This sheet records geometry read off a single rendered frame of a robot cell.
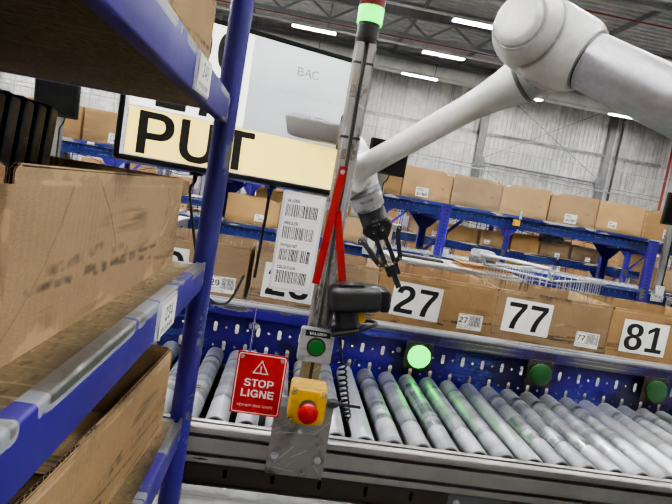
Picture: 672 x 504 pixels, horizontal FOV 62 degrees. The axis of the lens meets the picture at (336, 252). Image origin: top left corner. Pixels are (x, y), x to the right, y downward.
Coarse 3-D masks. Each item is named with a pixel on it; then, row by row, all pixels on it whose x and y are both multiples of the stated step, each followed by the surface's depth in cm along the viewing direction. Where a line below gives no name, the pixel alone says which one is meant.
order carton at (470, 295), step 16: (384, 272) 173; (400, 272) 174; (416, 272) 204; (432, 272) 204; (448, 272) 205; (448, 288) 175; (464, 288) 176; (480, 288) 176; (496, 288) 177; (448, 304) 176; (464, 304) 176; (480, 304) 177; (384, 320) 175; (400, 320) 175; (416, 320) 176; (448, 320) 177
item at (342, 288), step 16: (336, 288) 106; (352, 288) 106; (368, 288) 107; (384, 288) 109; (336, 304) 106; (352, 304) 106; (368, 304) 106; (384, 304) 107; (336, 320) 108; (352, 320) 108; (336, 336) 108
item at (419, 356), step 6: (414, 348) 169; (420, 348) 169; (426, 348) 169; (408, 354) 169; (414, 354) 169; (420, 354) 169; (426, 354) 169; (408, 360) 170; (414, 360) 169; (420, 360) 169; (426, 360) 169; (414, 366) 170; (420, 366) 170
